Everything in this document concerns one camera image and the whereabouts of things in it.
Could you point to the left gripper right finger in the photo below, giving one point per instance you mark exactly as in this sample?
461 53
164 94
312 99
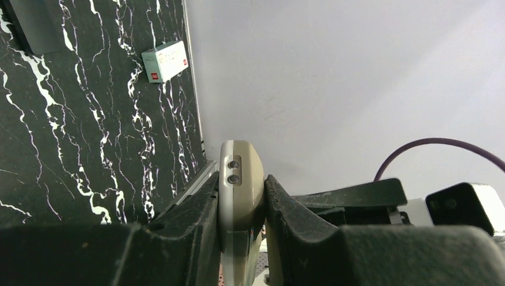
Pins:
304 249

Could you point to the white battery box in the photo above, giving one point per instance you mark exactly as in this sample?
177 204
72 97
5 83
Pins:
164 62

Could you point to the black remote control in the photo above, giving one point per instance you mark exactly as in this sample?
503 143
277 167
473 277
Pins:
34 26

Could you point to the white remote control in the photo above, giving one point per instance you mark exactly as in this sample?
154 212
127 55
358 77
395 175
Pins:
241 212

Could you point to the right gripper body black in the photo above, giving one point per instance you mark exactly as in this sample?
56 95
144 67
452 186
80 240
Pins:
373 203

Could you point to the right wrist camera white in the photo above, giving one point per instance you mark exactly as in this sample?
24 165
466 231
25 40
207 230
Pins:
467 204

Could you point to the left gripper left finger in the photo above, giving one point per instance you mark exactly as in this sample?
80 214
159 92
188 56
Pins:
181 247

